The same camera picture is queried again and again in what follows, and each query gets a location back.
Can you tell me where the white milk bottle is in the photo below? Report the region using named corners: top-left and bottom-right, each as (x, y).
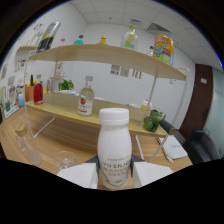
top-left (97, 107), bottom-right (133, 190)

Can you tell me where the blue and white cup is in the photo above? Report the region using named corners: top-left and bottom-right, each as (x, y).
top-left (18, 93), bottom-right (26, 108)

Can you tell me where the green cup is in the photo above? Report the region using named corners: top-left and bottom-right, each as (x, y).
top-left (4, 99), bottom-right (12, 112)

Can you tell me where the clear glass with ice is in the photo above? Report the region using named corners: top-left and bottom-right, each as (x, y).
top-left (53, 150), bottom-right (79, 172)

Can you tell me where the white notebook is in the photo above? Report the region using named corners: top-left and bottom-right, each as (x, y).
top-left (156, 134), bottom-right (189, 160)

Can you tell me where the glass bowl of limes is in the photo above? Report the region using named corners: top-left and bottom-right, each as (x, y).
top-left (142, 108), bottom-right (166, 133)

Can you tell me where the black office chair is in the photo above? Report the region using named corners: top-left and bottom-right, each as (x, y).
top-left (159, 119), bottom-right (223, 165)

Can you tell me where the clear bottle with red label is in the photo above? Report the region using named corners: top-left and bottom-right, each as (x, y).
top-left (77, 75), bottom-right (95, 117)

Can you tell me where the brown door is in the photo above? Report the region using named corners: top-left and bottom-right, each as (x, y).
top-left (179, 63), bottom-right (214, 139)

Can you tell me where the green plant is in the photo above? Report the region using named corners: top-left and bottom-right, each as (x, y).
top-left (58, 78), bottom-right (75, 92)

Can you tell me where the red liquid glass bottle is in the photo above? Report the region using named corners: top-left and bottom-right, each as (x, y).
top-left (33, 73), bottom-right (44, 106)

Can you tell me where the orange storage basket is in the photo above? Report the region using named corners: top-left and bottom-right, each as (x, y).
top-left (24, 84), bottom-right (35, 103)

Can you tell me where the two-tier wooden shelf rack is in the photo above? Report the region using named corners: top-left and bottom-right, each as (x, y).
top-left (23, 43), bottom-right (190, 164)

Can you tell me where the yellow snack bag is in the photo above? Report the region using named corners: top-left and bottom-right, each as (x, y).
top-left (153, 34), bottom-right (175, 67)

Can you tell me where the clear bottle with green cap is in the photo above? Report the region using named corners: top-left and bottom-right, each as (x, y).
top-left (120, 24), bottom-right (139, 51)

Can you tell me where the black and yellow bag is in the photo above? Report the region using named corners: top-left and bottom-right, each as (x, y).
top-left (35, 21), bottom-right (62, 54)

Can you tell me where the wooden wall shelf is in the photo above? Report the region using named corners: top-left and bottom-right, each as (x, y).
top-left (16, 45), bottom-right (38, 53)

